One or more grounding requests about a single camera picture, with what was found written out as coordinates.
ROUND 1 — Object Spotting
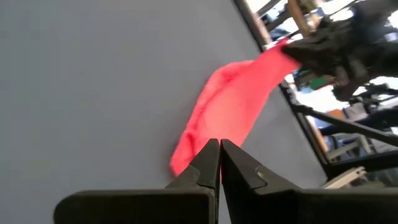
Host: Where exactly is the pink terry towel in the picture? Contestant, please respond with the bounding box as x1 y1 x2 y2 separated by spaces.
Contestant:
169 39 301 178

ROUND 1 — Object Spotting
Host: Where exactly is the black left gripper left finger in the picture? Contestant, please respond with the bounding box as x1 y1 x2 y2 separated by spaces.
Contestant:
54 138 221 224

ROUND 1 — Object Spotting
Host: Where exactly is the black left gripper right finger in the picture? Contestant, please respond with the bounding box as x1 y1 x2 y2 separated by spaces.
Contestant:
221 138 398 224

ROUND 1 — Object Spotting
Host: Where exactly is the blue-grey table mat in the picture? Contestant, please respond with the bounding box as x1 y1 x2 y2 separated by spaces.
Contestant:
0 0 329 224

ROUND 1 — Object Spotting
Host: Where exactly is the silver mounting bracket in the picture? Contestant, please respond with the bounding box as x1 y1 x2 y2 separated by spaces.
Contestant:
321 166 368 190

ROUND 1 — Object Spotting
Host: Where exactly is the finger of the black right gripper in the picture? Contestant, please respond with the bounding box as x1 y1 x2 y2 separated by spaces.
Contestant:
284 50 332 76
280 22 335 55

